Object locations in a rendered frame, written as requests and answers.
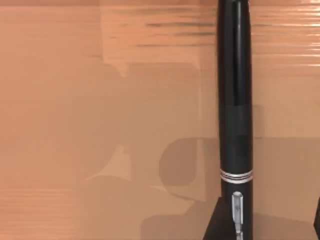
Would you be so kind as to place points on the black pen with silver clip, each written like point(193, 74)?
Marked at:
point(235, 125)

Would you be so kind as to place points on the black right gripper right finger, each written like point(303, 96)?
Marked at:
point(317, 220)

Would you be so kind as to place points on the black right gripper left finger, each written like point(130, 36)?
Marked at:
point(217, 222)

